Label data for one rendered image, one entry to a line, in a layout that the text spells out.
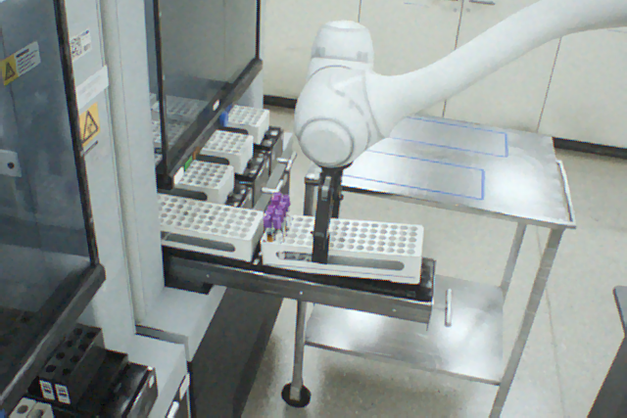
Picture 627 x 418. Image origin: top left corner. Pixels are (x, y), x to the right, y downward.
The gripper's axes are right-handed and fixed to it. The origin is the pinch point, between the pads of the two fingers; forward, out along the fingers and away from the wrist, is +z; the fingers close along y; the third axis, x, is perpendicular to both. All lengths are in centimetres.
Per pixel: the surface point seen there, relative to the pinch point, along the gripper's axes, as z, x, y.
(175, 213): 1.5, 30.4, 0.8
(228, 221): 1.1, 19.4, 0.7
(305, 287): 7.6, 2.1, -6.7
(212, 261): 6.5, 20.7, -5.6
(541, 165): 5, -47, 51
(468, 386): 87, -44, 50
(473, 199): 4.7, -29.2, 29.9
